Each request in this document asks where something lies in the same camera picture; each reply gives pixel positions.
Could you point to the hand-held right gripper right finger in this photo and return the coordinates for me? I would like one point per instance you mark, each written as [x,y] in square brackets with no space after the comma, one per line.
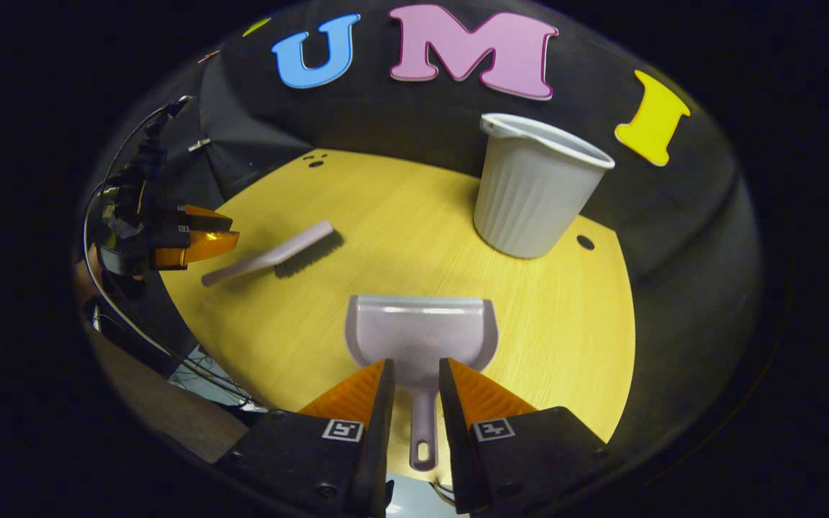
[454,432]

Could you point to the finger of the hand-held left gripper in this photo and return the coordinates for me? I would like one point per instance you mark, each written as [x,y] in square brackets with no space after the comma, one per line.
[202,219]
[195,250]

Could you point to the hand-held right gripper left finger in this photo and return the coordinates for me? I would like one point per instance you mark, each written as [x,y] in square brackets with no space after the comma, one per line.
[378,432]

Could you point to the small grey broom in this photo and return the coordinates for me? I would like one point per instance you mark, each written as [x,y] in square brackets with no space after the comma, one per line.
[278,253]

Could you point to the grey plastic dustpan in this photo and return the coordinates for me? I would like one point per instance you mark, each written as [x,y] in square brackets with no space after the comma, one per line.
[422,338]

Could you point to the white ribbed garbage bin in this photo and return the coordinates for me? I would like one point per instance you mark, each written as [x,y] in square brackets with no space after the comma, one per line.
[529,201]

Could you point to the yellow wooden desktop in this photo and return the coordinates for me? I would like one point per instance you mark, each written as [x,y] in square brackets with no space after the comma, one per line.
[400,230]

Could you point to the small white clip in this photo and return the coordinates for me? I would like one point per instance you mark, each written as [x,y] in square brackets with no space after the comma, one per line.
[199,144]

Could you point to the small orange clip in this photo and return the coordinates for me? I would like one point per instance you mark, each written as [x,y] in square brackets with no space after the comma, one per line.
[208,56]

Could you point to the black backdrop cloth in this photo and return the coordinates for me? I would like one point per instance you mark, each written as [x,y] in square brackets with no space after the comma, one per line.
[414,122]

